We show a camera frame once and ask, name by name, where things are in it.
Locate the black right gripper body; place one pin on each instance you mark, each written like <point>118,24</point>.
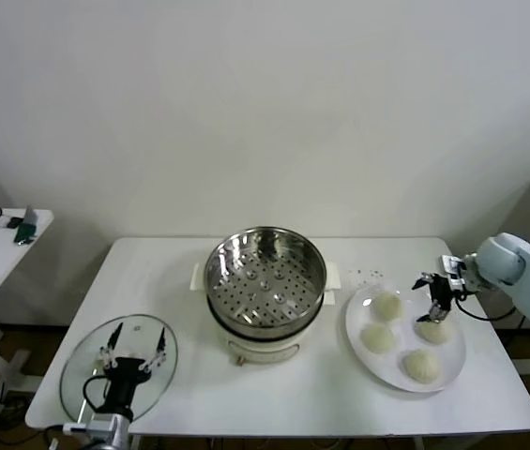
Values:
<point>443,289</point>

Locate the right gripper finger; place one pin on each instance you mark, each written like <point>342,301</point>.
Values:
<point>421,280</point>
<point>437,311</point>

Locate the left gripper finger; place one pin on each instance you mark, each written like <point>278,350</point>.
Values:
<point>112,338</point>
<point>161,341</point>

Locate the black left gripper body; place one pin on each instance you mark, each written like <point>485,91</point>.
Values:
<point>124,384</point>

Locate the white steamed baozi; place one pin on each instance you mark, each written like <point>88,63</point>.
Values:
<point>377,338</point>
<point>433,334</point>
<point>421,365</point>
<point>388,307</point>

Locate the round glass pot lid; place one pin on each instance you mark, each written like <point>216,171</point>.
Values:
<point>79,361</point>

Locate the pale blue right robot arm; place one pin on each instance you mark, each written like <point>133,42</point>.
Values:
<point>504,258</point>

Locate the perforated steel steamer basket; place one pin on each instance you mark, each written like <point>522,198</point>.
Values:
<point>217,267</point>

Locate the white round plate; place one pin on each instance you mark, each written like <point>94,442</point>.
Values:
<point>404,340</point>

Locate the cream electric cooking pot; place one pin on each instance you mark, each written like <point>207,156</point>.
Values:
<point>264,349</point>

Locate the black floor power strip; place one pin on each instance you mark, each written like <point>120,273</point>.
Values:
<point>9,412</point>

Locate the green tool with grey plate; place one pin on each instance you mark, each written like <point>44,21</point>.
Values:
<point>25,232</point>

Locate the white work table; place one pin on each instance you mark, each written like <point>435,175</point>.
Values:
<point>292,403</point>

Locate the small white black gadget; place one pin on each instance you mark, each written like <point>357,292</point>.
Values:
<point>4,221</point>

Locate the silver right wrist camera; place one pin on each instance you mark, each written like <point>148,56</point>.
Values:
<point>449,263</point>

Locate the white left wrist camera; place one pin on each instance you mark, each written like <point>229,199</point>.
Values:
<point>74,427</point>

